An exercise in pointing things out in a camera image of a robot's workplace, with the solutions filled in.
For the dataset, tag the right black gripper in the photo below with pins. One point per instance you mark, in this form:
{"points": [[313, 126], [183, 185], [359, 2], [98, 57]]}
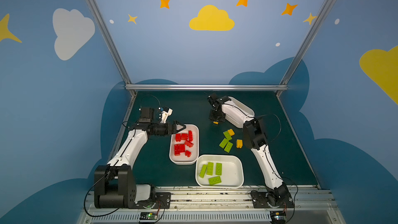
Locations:
{"points": [[216, 116]]}

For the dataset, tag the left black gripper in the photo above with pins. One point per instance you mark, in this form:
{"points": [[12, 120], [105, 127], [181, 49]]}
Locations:
{"points": [[173, 127]]}

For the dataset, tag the red brick back top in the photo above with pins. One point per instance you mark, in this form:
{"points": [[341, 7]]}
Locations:
{"points": [[185, 137]]}

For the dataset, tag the red square brick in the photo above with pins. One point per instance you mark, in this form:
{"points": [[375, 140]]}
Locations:
{"points": [[189, 144]]}

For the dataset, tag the green studded brick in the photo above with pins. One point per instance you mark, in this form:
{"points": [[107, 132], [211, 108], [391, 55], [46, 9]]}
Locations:
{"points": [[227, 135]]}

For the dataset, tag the red small brick low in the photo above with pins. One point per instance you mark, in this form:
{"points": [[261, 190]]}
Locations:
{"points": [[188, 153]]}

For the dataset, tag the green brick low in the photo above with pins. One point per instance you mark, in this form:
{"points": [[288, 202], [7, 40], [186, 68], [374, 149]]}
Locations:
{"points": [[224, 143], [228, 147], [218, 170]]}

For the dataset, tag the green brick upturned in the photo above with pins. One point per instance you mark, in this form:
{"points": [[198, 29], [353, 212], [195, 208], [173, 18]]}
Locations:
{"points": [[214, 180]]}

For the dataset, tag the red long brick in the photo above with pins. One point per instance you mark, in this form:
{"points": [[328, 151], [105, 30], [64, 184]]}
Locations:
{"points": [[190, 136]]}

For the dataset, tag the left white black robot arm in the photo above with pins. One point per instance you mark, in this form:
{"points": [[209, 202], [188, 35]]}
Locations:
{"points": [[114, 183]]}

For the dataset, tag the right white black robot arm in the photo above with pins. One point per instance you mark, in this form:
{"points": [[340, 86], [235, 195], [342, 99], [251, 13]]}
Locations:
{"points": [[255, 138]]}

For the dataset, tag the white tray back right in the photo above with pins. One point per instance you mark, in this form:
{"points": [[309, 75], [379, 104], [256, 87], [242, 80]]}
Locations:
{"points": [[237, 113]]}

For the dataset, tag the white tray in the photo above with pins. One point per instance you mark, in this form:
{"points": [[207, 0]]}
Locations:
{"points": [[237, 113], [232, 171], [182, 160]]}

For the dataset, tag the yellow brick centre right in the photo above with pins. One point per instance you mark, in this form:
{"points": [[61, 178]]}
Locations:
{"points": [[231, 132]]}

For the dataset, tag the white tray left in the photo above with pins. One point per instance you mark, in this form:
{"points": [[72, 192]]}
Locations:
{"points": [[182, 160]]}

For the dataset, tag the yellow brick far right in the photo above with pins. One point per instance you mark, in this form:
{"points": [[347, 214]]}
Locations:
{"points": [[239, 143]]}

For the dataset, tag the white tray front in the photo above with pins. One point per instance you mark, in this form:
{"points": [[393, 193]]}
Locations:
{"points": [[232, 171]]}

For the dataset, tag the left controller board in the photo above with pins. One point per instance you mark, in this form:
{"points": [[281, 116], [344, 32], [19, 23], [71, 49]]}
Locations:
{"points": [[148, 217]]}

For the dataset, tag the controller board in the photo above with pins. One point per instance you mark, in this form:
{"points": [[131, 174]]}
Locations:
{"points": [[148, 217], [278, 217]]}

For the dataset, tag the right controller board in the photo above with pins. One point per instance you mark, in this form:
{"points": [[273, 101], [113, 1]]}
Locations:
{"points": [[278, 217]]}

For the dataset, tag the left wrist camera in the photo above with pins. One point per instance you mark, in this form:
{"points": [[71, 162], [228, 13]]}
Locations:
{"points": [[165, 113]]}

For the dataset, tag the aluminium frame back bar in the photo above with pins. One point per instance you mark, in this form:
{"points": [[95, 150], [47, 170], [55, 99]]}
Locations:
{"points": [[163, 87]]}

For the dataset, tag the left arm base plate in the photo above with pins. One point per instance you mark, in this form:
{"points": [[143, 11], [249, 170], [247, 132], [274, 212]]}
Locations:
{"points": [[161, 200]]}

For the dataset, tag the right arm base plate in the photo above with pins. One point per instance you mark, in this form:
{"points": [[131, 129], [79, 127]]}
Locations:
{"points": [[263, 199]]}

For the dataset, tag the aluminium frame right post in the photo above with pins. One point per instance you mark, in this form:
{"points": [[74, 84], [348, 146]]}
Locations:
{"points": [[310, 36]]}

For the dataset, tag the aluminium frame post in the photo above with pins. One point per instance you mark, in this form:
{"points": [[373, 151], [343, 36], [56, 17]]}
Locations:
{"points": [[310, 36], [108, 39]]}

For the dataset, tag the aluminium front rail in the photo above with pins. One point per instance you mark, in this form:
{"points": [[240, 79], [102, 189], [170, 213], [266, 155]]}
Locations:
{"points": [[199, 205]]}

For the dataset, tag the aluminium frame left post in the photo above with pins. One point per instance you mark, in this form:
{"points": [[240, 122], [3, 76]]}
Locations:
{"points": [[108, 39]]}

